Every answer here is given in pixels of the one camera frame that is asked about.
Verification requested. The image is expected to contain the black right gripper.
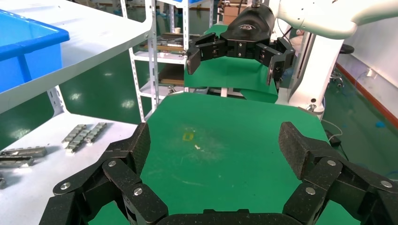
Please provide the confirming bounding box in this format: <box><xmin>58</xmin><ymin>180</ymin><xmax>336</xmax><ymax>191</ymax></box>
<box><xmin>186</xmin><ymin>4</ymin><xmax>296</xmax><ymax>86</ymax></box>

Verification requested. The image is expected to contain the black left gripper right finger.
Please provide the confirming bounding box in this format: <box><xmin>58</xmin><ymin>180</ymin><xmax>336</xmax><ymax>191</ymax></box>
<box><xmin>278</xmin><ymin>121</ymin><xmax>398</xmax><ymax>225</ymax></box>

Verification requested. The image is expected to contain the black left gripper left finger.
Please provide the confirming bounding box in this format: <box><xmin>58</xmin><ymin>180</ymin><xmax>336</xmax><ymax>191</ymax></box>
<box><xmin>38</xmin><ymin>122</ymin><xmax>169</xmax><ymax>225</ymax></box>

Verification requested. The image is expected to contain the green cloth on background table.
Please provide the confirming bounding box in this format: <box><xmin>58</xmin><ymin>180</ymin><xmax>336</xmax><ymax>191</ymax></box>
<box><xmin>184</xmin><ymin>24</ymin><xmax>279</xmax><ymax>104</ymax></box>

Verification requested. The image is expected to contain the black power adapter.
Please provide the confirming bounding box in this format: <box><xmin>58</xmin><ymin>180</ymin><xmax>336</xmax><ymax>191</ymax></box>
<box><xmin>325</xmin><ymin>129</ymin><xmax>342</xmax><ymax>148</ymax></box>

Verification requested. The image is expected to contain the brown cardboard box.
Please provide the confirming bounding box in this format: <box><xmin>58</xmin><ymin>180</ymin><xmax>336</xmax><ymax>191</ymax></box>
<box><xmin>222</xmin><ymin>6</ymin><xmax>243</xmax><ymax>25</ymax></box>

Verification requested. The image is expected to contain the wooden board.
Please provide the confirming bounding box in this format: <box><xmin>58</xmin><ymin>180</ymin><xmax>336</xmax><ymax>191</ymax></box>
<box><xmin>158</xmin><ymin>63</ymin><xmax>185</xmax><ymax>87</ymax></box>

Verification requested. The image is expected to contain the stack of metal bars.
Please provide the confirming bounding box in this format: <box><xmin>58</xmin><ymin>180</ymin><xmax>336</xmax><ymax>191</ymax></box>
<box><xmin>139</xmin><ymin>32</ymin><xmax>203</xmax><ymax>55</ymax></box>

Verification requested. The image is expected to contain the white background storage rack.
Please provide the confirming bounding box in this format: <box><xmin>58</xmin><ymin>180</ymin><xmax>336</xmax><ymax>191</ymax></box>
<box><xmin>119</xmin><ymin>0</ymin><xmax>215</xmax><ymax>122</ymax></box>

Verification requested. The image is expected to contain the white robot torso column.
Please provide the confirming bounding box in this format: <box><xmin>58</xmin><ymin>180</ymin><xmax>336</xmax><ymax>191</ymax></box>
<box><xmin>276</xmin><ymin>30</ymin><xmax>346</xmax><ymax>113</ymax></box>

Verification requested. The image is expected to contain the black round stool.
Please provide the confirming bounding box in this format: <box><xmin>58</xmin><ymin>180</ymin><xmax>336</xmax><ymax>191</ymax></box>
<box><xmin>329</xmin><ymin>44</ymin><xmax>355</xmax><ymax>90</ymax></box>

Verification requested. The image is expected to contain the white metal shelf rack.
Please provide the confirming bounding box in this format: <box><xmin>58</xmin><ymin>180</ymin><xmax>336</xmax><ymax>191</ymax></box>
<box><xmin>0</xmin><ymin>0</ymin><xmax>160</xmax><ymax>225</ymax></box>

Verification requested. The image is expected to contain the blue plastic bin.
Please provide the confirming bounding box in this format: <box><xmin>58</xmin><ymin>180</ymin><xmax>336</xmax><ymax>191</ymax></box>
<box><xmin>0</xmin><ymin>9</ymin><xmax>71</xmax><ymax>94</ymax></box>

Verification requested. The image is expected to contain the white floor cable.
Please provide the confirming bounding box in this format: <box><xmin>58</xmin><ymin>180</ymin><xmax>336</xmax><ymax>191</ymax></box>
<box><xmin>321</xmin><ymin>119</ymin><xmax>343</xmax><ymax>141</ymax></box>

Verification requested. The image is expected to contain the metal link chain strip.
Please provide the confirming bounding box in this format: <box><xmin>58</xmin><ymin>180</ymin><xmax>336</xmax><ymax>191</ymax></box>
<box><xmin>61</xmin><ymin>124</ymin><xmax>87</xmax><ymax>144</ymax></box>
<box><xmin>83</xmin><ymin>122</ymin><xmax>107</xmax><ymax>144</ymax></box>
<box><xmin>64</xmin><ymin>129</ymin><xmax>91</xmax><ymax>154</ymax></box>

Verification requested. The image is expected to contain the grey metal slide rail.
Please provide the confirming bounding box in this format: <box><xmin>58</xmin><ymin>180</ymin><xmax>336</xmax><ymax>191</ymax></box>
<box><xmin>0</xmin><ymin>146</ymin><xmax>47</xmax><ymax>158</ymax></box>
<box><xmin>0</xmin><ymin>156</ymin><xmax>34</xmax><ymax>169</ymax></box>

